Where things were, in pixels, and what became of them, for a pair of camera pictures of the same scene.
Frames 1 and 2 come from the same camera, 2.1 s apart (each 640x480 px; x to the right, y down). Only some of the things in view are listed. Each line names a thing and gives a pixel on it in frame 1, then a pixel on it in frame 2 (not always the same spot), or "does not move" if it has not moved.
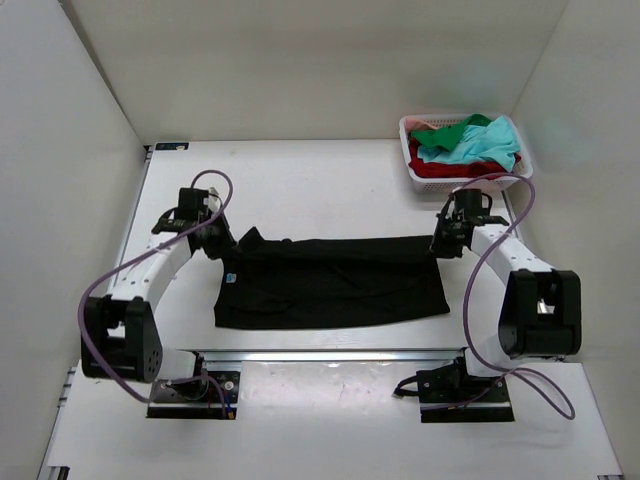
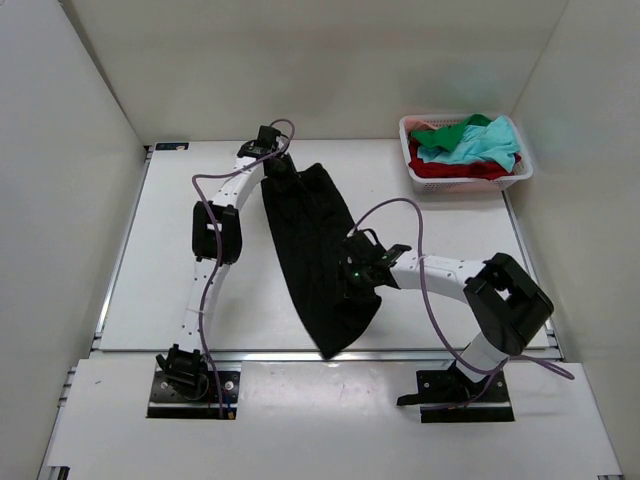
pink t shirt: [414, 124] does not move
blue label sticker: [170, 146] does not move
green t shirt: [450, 137] does not move
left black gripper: [220, 241] -> [279, 167]
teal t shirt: [496, 142] does not move
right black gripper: [445, 239] -> [351, 265]
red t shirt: [463, 170] does not move
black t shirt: [267, 283] -> [309, 222]
